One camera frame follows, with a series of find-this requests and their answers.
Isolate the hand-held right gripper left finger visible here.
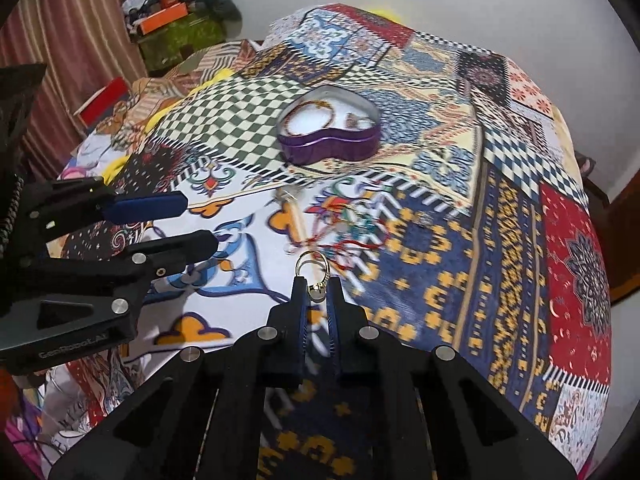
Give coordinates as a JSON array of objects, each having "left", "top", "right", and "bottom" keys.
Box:
[{"left": 47, "top": 276, "right": 312, "bottom": 480}]

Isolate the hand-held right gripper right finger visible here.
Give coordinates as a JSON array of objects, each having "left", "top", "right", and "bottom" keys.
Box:
[{"left": 325, "top": 276, "right": 577, "bottom": 480}]

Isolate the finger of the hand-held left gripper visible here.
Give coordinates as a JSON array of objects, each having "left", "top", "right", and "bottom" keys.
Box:
[
  {"left": 10, "top": 229, "right": 222, "bottom": 335},
  {"left": 20, "top": 177, "right": 189, "bottom": 235}
]

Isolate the gold ring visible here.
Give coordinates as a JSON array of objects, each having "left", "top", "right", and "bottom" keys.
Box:
[{"left": 295, "top": 250, "right": 331, "bottom": 302}]

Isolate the purple heart-shaped tin box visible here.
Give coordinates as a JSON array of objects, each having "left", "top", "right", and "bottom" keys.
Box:
[{"left": 276, "top": 87, "right": 381, "bottom": 166}]

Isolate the clear glass vial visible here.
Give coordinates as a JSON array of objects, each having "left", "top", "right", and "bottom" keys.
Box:
[{"left": 276, "top": 186, "right": 307, "bottom": 255}]

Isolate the red box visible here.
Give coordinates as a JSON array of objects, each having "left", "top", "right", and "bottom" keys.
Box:
[{"left": 74, "top": 77, "right": 132, "bottom": 127}]

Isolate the colourful patchwork printed blanket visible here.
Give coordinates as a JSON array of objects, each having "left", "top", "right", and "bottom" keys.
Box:
[{"left": 39, "top": 4, "right": 614, "bottom": 480}]

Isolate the green patterned box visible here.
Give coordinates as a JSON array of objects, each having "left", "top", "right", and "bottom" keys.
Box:
[{"left": 137, "top": 10, "right": 227, "bottom": 75}]

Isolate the orange box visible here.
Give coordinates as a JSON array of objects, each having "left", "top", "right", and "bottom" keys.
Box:
[{"left": 137, "top": 2, "right": 190, "bottom": 36}]

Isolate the striped brown curtain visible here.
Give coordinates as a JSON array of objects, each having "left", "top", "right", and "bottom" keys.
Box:
[{"left": 0, "top": 0, "right": 152, "bottom": 173}]

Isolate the dark wooden furniture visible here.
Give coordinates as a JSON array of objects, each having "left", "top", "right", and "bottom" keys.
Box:
[{"left": 574, "top": 152, "right": 640, "bottom": 307}]

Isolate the red thread bracelet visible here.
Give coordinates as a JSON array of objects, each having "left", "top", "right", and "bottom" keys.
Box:
[{"left": 309, "top": 199, "right": 387, "bottom": 272}]

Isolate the brown beaded bracelet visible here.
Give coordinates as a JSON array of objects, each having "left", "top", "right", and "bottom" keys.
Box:
[{"left": 279, "top": 101, "right": 334, "bottom": 136}]

